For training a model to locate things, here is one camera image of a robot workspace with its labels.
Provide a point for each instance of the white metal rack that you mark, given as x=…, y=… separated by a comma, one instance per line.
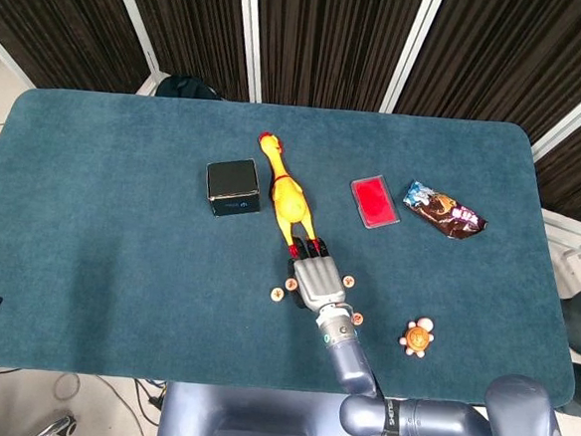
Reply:
x=575, y=243

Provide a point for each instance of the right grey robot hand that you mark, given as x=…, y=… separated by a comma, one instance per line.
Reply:
x=321, y=282

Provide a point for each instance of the orange turtle toy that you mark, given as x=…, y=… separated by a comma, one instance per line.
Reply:
x=417, y=338

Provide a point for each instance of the dark chair back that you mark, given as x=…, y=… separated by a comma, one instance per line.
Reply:
x=185, y=87

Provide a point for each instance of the red ink pad case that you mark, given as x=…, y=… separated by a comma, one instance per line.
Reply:
x=375, y=201

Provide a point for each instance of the yellow rubber chicken toy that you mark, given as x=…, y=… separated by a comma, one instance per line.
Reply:
x=288, y=198

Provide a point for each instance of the brown snack bag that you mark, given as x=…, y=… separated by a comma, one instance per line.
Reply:
x=445, y=211

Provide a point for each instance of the chrome metal leg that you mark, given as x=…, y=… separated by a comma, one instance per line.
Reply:
x=59, y=424

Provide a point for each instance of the blue-grey robot torso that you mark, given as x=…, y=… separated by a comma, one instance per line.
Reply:
x=246, y=424

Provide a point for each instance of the blue carpet table mat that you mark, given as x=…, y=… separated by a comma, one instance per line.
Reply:
x=121, y=216

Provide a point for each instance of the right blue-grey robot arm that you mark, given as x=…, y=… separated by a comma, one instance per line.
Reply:
x=354, y=372

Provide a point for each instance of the black cardboard box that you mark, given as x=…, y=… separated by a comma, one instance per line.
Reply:
x=233, y=179

